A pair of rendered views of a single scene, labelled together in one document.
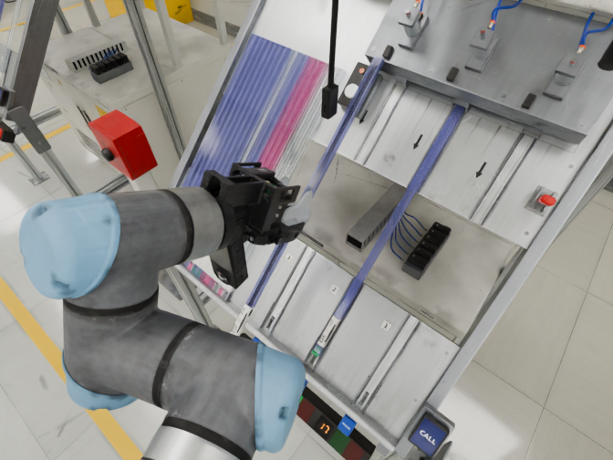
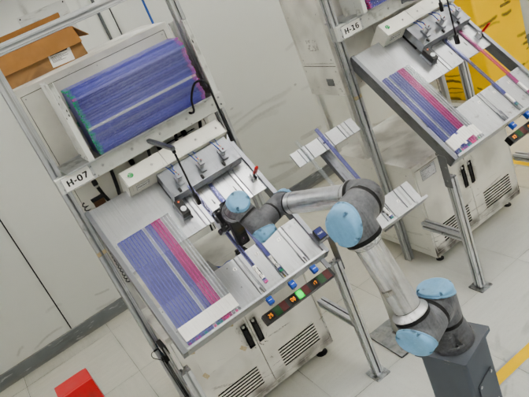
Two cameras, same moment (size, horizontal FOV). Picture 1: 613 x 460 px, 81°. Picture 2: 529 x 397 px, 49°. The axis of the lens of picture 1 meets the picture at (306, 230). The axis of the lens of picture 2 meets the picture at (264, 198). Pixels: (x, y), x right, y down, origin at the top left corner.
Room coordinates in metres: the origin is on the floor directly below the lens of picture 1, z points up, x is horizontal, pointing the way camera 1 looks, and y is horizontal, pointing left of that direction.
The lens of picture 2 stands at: (-0.75, 1.71, 1.93)
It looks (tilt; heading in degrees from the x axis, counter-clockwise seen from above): 24 degrees down; 298
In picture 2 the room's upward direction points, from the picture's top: 23 degrees counter-clockwise
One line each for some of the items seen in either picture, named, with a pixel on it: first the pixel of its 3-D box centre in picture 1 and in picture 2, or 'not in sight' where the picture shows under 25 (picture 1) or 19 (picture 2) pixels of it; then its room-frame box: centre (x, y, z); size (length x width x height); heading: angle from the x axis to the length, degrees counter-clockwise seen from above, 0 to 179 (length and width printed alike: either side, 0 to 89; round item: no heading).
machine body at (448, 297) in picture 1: (384, 245); (227, 320); (0.79, -0.29, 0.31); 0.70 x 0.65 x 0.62; 51
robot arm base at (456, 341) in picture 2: not in sight; (447, 328); (-0.38, 0.22, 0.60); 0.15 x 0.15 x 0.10
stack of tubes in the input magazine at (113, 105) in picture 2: not in sight; (136, 94); (0.65, -0.26, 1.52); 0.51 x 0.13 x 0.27; 51
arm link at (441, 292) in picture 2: not in sight; (438, 301); (-0.38, 0.22, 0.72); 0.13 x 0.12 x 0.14; 71
